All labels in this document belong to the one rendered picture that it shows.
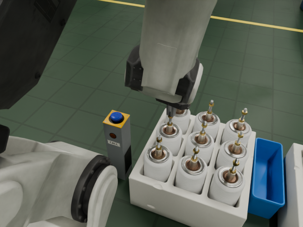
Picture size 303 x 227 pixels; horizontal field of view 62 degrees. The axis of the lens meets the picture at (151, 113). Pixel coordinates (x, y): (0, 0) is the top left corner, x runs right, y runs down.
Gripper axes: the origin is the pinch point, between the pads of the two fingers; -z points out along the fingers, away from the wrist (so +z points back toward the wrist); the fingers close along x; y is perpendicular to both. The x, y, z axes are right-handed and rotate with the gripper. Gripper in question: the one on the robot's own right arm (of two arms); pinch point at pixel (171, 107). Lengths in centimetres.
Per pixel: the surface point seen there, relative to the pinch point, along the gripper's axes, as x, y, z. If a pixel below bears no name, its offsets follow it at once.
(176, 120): -0.6, 7.1, -12.2
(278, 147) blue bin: 38, 29, -26
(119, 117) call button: -14.2, -10.5, -3.0
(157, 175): 4.2, -15.8, -16.4
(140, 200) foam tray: 0.2, -19.7, -30.2
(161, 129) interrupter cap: -2.6, -1.1, -10.6
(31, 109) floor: -80, -3, -36
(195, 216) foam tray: 20.0, -16.4, -27.6
